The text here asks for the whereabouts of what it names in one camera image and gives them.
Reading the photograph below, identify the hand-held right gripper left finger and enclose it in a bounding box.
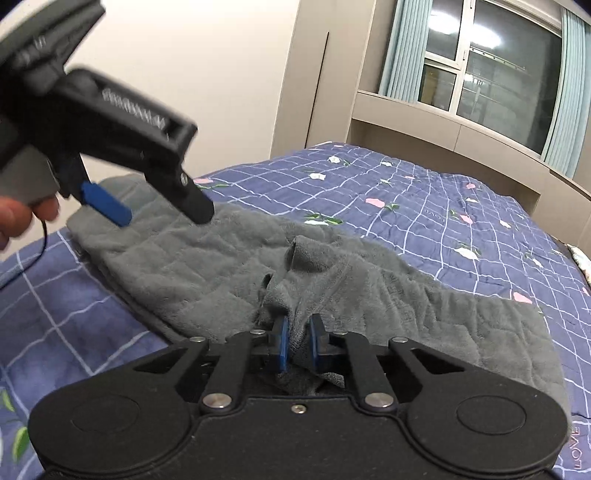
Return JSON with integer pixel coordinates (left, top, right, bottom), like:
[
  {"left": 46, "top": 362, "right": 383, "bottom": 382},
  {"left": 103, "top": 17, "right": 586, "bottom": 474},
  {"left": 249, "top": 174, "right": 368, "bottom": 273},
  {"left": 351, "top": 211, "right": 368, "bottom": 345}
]
[{"left": 134, "top": 316, "right": 291, "bottom": 411}]

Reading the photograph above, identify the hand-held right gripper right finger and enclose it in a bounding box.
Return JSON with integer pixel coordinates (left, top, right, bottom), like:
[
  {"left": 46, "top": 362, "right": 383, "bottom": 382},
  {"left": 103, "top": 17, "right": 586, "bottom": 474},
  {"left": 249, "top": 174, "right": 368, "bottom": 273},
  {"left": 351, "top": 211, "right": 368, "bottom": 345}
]
[{"left": 308, "top": 314, "right": 467, "bottom": 411}]

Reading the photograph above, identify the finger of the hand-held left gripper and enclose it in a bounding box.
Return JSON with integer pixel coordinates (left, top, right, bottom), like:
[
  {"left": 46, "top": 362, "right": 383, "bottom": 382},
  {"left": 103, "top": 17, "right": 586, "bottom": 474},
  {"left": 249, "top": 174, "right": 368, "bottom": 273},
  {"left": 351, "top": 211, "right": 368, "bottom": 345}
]
[
  {"left": 60, "top": 156, "right": 134, "bottom": 228},
  {"left": 143, "top": 161, "right": 215, "bottom": 226}
]

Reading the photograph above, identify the grey quilted blanket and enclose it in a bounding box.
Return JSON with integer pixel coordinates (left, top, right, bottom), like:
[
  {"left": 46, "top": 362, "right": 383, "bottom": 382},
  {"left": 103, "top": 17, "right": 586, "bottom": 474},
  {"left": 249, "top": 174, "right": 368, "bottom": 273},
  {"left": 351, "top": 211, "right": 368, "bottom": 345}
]
[{"left": 67, "top": 175, "right": 573, "bottom": 416}]

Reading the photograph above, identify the person's left hand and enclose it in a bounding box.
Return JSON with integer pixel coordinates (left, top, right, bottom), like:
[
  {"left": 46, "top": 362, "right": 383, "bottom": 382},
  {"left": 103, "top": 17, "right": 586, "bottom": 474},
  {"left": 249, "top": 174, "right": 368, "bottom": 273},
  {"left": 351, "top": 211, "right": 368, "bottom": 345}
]
[{"left": 0, "top": 193, "right": 62, "bottom": 252}]

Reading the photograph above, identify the blue checked floral bedspread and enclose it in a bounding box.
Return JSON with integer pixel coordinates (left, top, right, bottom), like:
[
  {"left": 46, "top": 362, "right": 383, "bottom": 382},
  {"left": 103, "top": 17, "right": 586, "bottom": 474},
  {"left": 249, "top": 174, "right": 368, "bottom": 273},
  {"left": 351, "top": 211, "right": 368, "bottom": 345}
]
[{"left": 0, "top": 142, "right": 591, "bottom": 480}]

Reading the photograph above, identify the beige tall wardrobe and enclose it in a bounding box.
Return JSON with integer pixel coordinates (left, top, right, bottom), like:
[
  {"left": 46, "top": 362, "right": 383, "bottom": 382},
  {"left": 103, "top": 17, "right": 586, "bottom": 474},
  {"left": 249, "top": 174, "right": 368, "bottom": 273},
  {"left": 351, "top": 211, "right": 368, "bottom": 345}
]
[{"left": 270, "top": 0, "right": 399, "bottom": 162}]

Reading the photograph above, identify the beige window bench cabinet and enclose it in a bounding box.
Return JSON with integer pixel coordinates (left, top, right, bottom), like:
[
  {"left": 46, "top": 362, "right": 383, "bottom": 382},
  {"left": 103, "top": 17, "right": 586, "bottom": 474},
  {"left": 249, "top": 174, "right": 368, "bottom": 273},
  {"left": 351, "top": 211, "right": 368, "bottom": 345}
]
[{"left": 346, "top": 90, "right": 591, "bottom": 219}]

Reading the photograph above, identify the light blue curtain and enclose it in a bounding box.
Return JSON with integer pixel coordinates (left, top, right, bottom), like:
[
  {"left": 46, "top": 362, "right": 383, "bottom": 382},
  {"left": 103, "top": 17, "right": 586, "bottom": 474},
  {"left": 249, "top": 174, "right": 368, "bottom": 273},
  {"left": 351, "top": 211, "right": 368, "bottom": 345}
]
[
  {"left": 379, "top": 0, "right": 433, "bottom": 101},
  {"left": 540, "top": 9, "right": 591, "bottom": 179}
]

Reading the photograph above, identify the folded light patterned blanket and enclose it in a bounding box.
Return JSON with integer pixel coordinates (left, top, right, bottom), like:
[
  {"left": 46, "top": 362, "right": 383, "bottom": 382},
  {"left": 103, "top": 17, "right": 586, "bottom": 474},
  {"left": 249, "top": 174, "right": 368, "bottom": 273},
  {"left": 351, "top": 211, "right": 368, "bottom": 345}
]
[{"left": 566, "top": 243, "right": 591, "bottom": 278}]

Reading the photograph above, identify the window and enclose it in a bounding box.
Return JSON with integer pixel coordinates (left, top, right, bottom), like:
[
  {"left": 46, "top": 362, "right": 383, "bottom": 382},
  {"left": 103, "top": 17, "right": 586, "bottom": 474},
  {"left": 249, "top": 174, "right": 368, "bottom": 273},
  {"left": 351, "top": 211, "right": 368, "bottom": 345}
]
[{"left": 379, "top": 0, "right": 591, "bottom": 178}]

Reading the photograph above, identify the thin black cable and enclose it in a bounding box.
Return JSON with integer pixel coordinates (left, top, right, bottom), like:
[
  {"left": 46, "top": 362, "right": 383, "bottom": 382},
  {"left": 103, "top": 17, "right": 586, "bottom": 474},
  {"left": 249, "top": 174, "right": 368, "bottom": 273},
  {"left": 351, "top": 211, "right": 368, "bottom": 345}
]
[{"left": 0, "top": 218, "right": 51, "bottom": 291}]

